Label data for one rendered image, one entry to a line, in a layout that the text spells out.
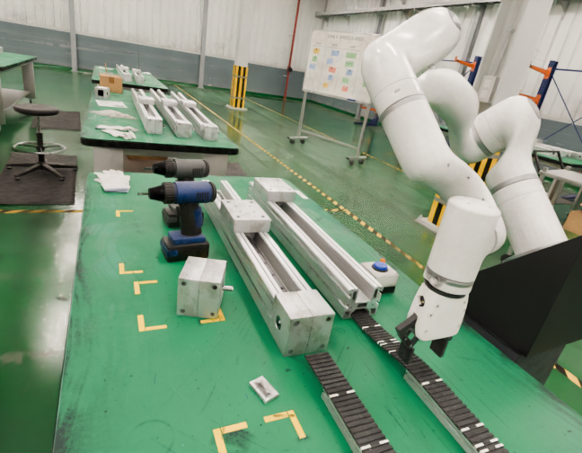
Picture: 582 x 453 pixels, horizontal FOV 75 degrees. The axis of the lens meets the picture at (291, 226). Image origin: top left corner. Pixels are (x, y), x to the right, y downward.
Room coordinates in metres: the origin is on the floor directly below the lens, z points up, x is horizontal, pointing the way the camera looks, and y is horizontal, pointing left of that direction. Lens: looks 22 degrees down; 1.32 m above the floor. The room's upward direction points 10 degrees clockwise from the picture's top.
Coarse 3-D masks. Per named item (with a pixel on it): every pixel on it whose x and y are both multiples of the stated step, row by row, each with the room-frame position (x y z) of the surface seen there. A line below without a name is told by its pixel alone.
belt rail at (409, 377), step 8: (408, 376) 0.61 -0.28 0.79; (416, 384) 0.59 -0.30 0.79; (416, 392) 0.58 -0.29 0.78; (424, 392) 0.57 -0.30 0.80; (424, 400) 0.56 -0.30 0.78; (432, 400) 0.55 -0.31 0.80; (432, 408) 0.54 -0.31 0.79; (440, 408) 0.53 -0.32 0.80; (440, 416) 0.52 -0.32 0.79; (448, 424) 0.51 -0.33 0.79; (456, 432) 0.49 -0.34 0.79; (456, 440) 0.48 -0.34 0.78; (464, 440) 0.48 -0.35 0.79; (464, 448) 0.47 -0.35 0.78; (472, 448) 0.46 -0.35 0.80
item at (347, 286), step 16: (256, 192) 1.40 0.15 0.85; (272, 208) 1.24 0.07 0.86; (288, 208) 1.30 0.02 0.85; (272, 224) 1.23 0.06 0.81; (288, 224) 1.12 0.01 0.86; (304, 224) 1.17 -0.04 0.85; (288, 240) 1.12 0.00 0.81; (304, 240) 1.01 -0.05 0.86; (320, 240) 1.07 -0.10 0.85; (304, 256) 0.99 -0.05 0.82; (320, 256) 0.92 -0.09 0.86; (336, 256) 0.98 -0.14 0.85; (320, 272) 0.90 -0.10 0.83; (336, 272) 0.85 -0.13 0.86; (352, 272) 0.90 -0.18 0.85; (320, 288) 0.89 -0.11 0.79; (336, 288) 0.83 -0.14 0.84; (352, 288) 0.79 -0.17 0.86; (368, 288) 0.83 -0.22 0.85; (336, 304) 0.81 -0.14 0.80; (352, 304) 0.79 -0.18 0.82; (368, 304) 0.81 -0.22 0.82
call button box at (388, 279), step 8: (360, 264) 0.98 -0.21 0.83; (368, 264) 0.98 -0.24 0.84; (368, 272) 0.94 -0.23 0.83; (376, 272) 0.94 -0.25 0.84; (384, 272) 0.95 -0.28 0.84; (392, 272) 0.95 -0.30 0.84; (384, 280) 0.93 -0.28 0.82; (392, 280) 0.94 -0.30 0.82; (384, 288) 0.93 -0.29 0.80; (392, 288) 0.95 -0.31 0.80
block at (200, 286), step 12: (192, 264) 0.75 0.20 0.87; (204, 264) 0.76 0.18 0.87; (216, 264) 0.77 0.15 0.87; (180, 276) 0.70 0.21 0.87; (192, 276) 0.70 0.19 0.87; (204, 276) 0.71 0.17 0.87; (216, 276) 0.72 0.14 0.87; (180, 288) 0.69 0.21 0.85; (192, 288) 0.69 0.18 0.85; (204, 288) 0.69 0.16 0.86; (216, 288) 0.70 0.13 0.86; (228, 288) 0.75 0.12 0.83; (180, 300) 0.69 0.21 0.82; (192, 300) 0.69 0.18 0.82; (204, 300) 0.69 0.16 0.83; (216, 300) 0.70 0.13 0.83; (180, 312) 0.69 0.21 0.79; (192, 312) 0.69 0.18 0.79; (204, 312) 0.69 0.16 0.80; (216, 312) 0.70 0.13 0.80
